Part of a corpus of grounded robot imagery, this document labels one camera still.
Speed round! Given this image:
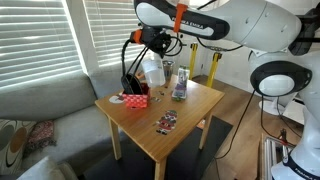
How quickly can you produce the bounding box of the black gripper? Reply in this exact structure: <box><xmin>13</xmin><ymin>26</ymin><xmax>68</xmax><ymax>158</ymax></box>
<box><xmin>142</xmin><ymin>27</ymin><xmax>173</xmax><ymax>60</ymax></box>

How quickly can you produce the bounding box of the translucent plastic labelled jar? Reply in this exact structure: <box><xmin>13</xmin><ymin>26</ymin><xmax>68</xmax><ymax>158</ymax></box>
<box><xmin>141</xmin><ymin>53</ymin><xmax>167</xmax><ymax>90</ymax></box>

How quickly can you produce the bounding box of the black round plate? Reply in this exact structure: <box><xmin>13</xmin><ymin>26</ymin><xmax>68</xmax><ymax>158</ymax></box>
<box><xmin>121</xmin><ymin>73</ymin><xmax>145</xmax><ymax>96</ymax></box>

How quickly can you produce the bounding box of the white door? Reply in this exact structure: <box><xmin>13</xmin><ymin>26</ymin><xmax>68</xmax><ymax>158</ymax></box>
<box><xmin>173</xmin><ymin>36</ymin><xmax>216</xmax><ymax>80</ymax></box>

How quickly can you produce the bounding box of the narrow white window blind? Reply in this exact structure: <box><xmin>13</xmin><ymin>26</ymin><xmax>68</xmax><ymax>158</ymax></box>
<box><xmin>82</xmin><ymin>0</ymin><xmax>153</xmax><ymax>67</ymax></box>

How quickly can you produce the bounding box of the red woven basket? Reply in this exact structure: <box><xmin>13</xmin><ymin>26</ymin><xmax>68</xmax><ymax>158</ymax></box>
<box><xmin>121</xmin><ymin>83</ymin><xmax>150</xmax><ymax>110</ymax></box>

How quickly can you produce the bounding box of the round santa coaster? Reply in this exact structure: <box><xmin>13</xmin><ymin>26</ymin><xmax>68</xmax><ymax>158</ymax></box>
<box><xmin>108</xmin><ymin>93</ymin><xmax>125</xmax><ymax>105</ymax></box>

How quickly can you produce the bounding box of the light wooden square table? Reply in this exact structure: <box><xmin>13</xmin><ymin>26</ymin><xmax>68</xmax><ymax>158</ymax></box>
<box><xmin>94</xmin><ymin>73</ymin><xmax>226</xmax><ymax>180</ymax></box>

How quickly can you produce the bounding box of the flat santa figure decoration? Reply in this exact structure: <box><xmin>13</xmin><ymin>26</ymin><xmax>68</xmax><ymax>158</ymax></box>
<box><xmin>154</xmin><ymin>109</ymin><xmax>180</xmax><ymax>136</ymax></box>

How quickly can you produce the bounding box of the black floor rug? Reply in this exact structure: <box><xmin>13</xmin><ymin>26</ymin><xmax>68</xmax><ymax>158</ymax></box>
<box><xmin>83</xmin><ymin>114</ymin><xmax>234</xmax><ymax>180</ymax></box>

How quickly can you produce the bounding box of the grey sofa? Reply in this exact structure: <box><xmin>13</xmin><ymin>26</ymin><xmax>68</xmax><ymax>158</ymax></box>
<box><xmin>0</xmin><ymin>57</ymin><xmax>156</xmax><ymax>180</ymax></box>

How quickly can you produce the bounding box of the wide white window blind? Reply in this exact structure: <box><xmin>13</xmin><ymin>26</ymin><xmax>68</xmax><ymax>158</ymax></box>
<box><xmin>0</xmin><ymin>0</ymin><xmax>83</xmax><ymax>90</ymax></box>

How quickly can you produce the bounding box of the white round stand base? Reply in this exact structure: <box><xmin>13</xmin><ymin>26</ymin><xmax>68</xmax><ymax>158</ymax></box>
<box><xmin>258</xmin><ymin>96</ymin><xmax>285</xmax><ymax>117</ymax></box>

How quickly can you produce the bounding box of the red floral cushion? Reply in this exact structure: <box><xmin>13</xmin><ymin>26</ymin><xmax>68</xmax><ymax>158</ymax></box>
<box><xmin>23</xmin><ymin>119</ymin><xmax>58</xmax><ymax>158</ymax></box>

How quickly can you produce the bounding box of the white shelf unit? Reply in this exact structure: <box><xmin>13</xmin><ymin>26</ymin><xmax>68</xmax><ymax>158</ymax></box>
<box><xmin>283</xmin><ymin>98</ymin><xmax>307</xmax><ymax>126</ymax></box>

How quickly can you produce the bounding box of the metal rack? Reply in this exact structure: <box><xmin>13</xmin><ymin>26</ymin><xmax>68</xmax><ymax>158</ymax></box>
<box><xmin>258</xmin><ymin>132</ymin><xmax>295</xmax><ymax>180</ymax></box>

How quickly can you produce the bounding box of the grey hanging jacket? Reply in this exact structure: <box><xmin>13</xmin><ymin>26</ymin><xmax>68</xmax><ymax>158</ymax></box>
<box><xmin>288</xmin><ymin>6</ymin><xmax>320</xmax><ymax>57</ymax></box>

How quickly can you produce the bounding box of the plain white cushion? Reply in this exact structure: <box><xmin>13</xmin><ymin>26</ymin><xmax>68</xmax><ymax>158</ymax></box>
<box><xmin>16</xmin><ymin>156</ymin><xmax>80</xmax><ymax>180</ymax></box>

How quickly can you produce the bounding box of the beige circle pattern cushion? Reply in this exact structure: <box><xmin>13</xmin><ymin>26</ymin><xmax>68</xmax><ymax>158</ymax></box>
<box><xmin>0</xmin><ymin>118</ymin><xmax>38</xmax><ymax>176</ymax></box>

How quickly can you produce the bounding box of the wrist camera orange mount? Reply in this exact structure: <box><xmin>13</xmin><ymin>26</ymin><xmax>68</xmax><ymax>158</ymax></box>
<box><xmin>132</xmin><ymin>28</ymin><xmax>145</xmax><ymax>45</ymax></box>

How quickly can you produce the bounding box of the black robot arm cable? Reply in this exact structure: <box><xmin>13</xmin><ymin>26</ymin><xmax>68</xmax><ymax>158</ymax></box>
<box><xmin>120</xmin><ymin>32</ymin><xmax>245</xmax><ymax>86</ymax></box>

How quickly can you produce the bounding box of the yellow barrier post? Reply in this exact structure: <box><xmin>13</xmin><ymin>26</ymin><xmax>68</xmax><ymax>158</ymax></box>
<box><xmin>205</xmin><ymin>51</ymin><xmax>224</xmax><ymax>89</ymax></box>
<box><xmin>188</xmin><ymin>41</ymin><xmax>200</xmax><ymax>81</ymax></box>

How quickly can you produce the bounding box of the black floor cable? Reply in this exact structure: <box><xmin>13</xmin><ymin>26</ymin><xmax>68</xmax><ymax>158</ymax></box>
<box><xmin>214</xmin><ymin>88</ymin><xmax>301</xmax><ymax>160</ymax></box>

